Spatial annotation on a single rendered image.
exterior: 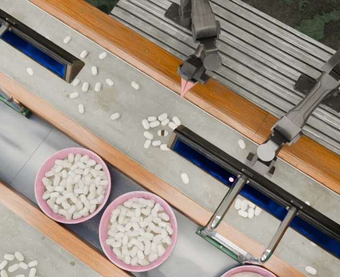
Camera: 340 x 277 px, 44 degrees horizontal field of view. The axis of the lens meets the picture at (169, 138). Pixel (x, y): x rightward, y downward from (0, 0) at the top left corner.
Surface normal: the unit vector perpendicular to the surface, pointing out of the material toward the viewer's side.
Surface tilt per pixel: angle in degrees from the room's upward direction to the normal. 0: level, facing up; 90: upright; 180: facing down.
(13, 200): 0
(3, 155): 0
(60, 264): 0
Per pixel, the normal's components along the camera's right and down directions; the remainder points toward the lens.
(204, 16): 0.04, 0.07
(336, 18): -0.02, -0.25
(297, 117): -0.49, 0.29
